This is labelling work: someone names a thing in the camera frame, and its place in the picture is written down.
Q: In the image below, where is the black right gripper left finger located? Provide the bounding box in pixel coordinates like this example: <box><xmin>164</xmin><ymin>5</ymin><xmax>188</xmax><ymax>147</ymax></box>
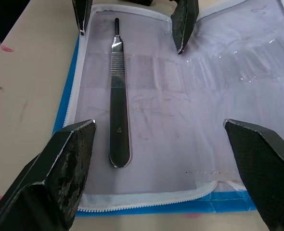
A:
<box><xmin>0</xmin><ymin>119</ymin><xmax>97</xmax><ymax>231</ymax></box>

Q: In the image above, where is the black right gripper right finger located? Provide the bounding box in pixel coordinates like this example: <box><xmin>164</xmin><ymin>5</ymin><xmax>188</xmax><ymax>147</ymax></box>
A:
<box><xmin>223</xmin><ymin>118</ymin><xmax>284</xmax><ymax>231</ymax></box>

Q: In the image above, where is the silver scalpel handle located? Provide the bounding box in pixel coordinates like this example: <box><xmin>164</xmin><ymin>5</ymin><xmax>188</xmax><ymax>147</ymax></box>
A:
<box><xmin>108</xmin><ymin>17</ymin><xmax>132</xmax><ymax>169</ymax></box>

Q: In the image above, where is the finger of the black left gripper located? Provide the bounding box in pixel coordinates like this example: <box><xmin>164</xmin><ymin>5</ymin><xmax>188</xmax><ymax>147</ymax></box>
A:
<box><xmin>71</xmin><ymin>0</ymin><xmax>94</xmax><ymax>37</ymax></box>
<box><xmin>170</xmin><ymin>0</ymin><xmax>200</xmax><ymax>55</ymax></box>

